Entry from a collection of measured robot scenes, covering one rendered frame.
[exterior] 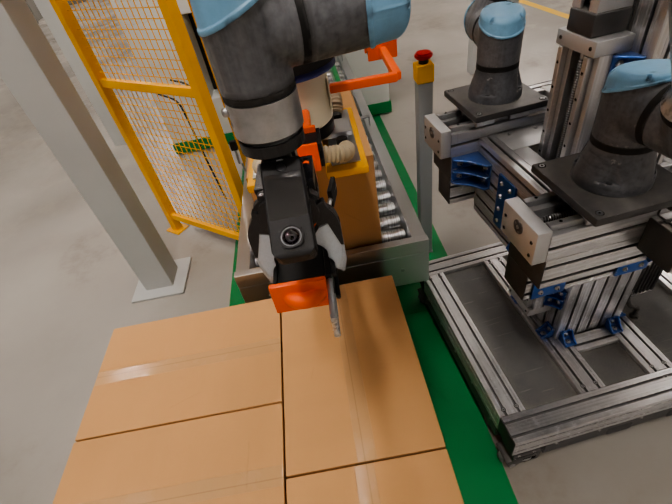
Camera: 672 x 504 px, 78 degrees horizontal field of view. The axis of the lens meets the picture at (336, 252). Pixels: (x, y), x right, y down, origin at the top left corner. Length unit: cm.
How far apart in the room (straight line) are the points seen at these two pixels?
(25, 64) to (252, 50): 170
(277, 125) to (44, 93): 170
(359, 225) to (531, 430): 86
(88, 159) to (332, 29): 182
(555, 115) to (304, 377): 99
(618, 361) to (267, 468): 123
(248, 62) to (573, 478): 163
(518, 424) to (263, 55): 136
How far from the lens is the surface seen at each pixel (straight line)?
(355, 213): 141
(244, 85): 41
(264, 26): 40
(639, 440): 190
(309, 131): 88
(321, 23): 41
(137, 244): 238
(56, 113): 210
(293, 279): 53
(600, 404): 164
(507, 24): 129
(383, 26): 44
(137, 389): 145
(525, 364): 168
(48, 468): 224
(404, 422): 116
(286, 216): 43
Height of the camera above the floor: 159
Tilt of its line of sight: 42 degrees down
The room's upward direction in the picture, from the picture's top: 12 degrees counter-clockwise
